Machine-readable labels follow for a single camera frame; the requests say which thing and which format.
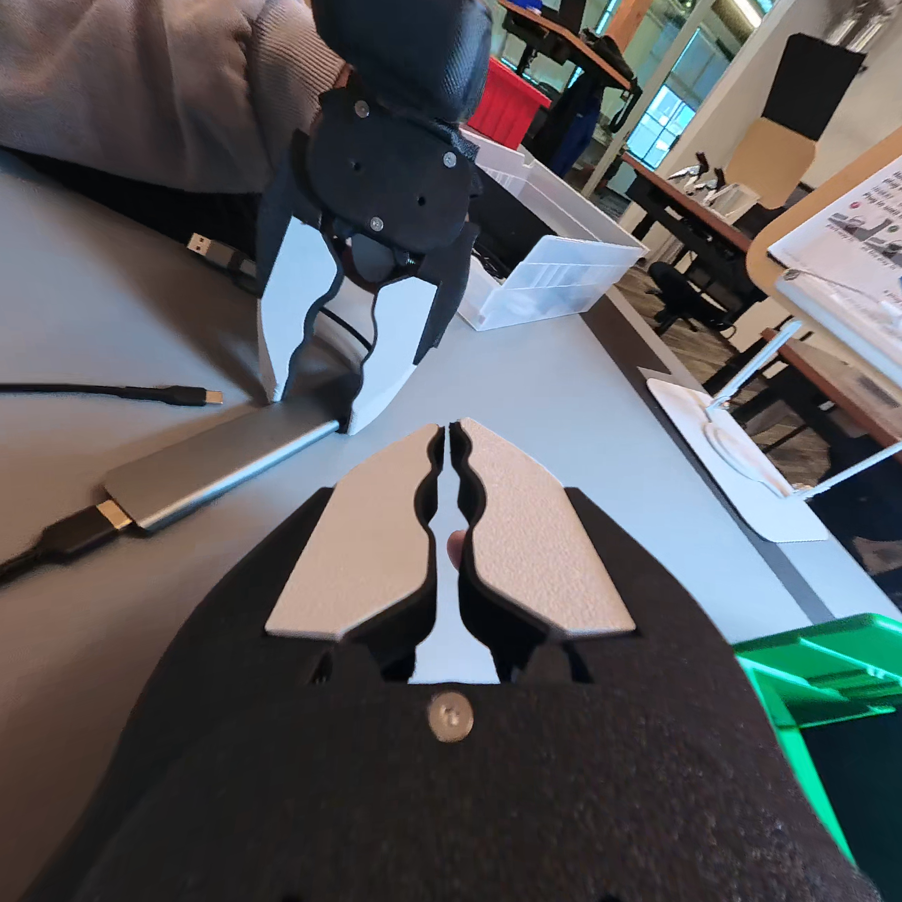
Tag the green plastic bin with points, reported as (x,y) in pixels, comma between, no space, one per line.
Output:
(831,676)

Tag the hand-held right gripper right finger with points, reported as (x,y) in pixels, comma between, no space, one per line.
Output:
(542,557)

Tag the grey usb hub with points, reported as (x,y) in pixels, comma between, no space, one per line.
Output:
(211,465)

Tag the black and tan cardboard panel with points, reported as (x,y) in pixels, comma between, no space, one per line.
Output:
(810,84)

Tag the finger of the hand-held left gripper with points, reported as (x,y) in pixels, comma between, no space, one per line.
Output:
(402,324)
(289,282)

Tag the white document stand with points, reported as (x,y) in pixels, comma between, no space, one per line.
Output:
(733,451)

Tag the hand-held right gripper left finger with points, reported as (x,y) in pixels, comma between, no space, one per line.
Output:
(359,557)

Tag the person's right hand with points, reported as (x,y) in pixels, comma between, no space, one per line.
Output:
(455,548)

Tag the brown top desk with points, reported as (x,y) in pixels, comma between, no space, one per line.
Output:
(845,387)

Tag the clear plastic bin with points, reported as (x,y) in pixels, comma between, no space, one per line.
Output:
(564,275)

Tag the wooden clipboard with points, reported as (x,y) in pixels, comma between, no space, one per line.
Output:
(764,254)

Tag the black office chair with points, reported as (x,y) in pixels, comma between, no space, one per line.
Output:
(683,289)

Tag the person's left forearm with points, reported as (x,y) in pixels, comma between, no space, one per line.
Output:
(141,84)

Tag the printed instruction sheet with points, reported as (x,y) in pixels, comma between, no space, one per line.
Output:
(853,225)

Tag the wooden desk black legs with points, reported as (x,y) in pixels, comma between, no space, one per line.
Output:
(690,204)

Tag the wooden standing desk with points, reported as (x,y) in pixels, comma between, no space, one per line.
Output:
(564,39)

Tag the red plastic bin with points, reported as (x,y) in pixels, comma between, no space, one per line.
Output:
(504,106)

